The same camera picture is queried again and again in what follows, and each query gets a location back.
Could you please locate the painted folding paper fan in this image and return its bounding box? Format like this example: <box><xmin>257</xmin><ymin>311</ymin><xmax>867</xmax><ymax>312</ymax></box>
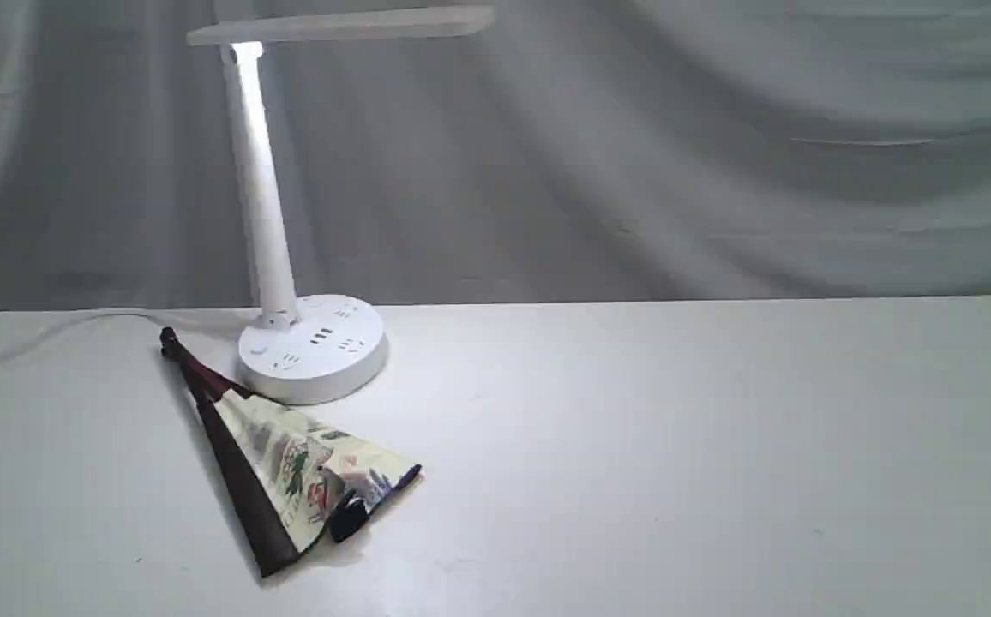
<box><xmin>159</xmin><ymin>326</ymin><xmax>422</xmax><ymax>578</ymax></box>

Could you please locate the white desk lamp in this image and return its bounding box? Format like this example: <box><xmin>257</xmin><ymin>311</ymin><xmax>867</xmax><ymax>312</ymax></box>
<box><xmin>186</xmin><ymin>5</ymin><xmax>496</xmax><ymax>405</ymax></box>

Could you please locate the grey backdrop cloth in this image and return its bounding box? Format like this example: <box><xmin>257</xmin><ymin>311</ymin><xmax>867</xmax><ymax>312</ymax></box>
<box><xmin>0</xmin><ymin>1</ymin><xmax>991</xmax><ymax>311</ymax></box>

